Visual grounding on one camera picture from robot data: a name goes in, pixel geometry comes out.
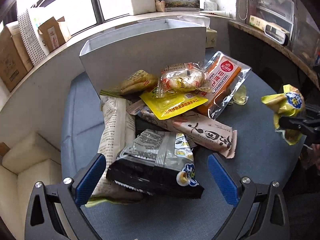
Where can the landscape printed tissue box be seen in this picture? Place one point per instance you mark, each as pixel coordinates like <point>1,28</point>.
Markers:
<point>181,5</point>

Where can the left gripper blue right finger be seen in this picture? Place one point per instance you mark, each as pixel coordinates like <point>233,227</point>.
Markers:
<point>259,210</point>

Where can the orange biscuit pack clear wrap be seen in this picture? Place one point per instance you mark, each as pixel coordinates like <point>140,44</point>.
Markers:
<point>224,75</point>

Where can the yellow waffle snack pack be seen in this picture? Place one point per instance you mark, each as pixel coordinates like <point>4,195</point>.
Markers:
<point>136,82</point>

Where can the round bread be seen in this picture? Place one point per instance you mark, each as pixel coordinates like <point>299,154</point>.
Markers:
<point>182,78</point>

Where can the small yellow snack pouch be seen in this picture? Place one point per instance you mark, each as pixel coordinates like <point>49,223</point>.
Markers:
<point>290,103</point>

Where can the clear yellow jelly cup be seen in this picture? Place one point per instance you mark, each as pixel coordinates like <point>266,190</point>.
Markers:
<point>240,97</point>

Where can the white dotted paper bag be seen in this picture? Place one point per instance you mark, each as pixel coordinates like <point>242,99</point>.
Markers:
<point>29,22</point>

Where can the flat yellow snack packet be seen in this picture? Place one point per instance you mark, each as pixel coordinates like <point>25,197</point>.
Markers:
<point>170,106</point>

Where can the small open cardboard box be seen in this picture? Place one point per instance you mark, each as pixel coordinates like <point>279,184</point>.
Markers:
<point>54,33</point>

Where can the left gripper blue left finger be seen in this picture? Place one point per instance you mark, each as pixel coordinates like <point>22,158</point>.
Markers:
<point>42,218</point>

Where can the black and grey snack bag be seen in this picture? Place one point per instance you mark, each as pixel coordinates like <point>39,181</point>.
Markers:
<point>157,162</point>

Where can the tall grey chip bag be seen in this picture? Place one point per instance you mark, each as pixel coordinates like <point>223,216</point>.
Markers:
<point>119,131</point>

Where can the cream sofa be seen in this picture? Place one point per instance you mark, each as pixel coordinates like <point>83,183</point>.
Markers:
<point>31,160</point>

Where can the large brown cardboard box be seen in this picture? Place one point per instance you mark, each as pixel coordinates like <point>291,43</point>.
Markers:
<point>14,58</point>

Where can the green white small box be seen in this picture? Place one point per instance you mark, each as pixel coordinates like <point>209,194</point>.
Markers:
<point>257,22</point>

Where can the beige long snack bar pack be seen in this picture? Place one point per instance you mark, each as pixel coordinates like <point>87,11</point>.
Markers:
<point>202,130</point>

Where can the white square box on sill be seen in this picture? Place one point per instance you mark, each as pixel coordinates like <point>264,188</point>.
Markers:
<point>142,7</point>

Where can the white black handheld device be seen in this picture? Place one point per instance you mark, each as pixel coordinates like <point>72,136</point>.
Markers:
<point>277,33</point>

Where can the small woven basket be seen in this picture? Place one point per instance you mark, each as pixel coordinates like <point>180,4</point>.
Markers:
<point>160,5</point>

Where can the white storage box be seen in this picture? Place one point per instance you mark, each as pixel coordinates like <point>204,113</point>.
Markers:
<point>150,46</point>

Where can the white plastic bottle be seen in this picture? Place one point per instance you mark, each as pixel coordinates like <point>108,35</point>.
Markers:
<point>210,6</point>

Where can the clear plastic drawer organizer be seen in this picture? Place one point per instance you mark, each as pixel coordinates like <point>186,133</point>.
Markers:
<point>280,12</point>

